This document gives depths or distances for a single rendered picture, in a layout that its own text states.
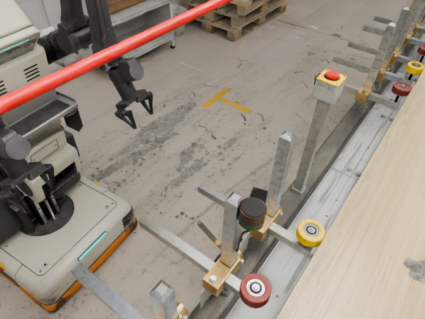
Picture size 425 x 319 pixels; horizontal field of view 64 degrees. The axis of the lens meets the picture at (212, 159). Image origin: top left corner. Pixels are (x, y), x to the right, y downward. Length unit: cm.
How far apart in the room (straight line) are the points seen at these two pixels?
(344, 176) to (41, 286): 145
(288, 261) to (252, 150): 142
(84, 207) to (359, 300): 143
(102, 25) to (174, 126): 177
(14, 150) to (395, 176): 116
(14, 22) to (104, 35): 25
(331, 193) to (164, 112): 179
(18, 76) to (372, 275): 120
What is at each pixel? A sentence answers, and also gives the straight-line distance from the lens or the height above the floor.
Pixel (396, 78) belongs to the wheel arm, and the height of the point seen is 81.
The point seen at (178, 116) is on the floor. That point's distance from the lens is 292.
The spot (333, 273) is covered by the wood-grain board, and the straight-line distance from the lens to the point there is 102.
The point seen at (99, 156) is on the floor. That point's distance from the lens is 265.
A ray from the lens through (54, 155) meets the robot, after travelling 149.
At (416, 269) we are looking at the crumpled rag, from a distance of 111.
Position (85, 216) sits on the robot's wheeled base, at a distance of 192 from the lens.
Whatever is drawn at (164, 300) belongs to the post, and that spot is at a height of 111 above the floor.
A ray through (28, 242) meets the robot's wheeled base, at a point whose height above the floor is 28.
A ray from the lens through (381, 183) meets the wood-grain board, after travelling 129.
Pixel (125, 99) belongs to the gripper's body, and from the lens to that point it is 121.
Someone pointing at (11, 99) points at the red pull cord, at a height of 164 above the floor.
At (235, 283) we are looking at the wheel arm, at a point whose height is 86.
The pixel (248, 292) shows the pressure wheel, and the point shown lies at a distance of 94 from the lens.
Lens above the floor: 175
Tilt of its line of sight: 44 degrees down
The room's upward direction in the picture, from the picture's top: 2 degrees clockwise
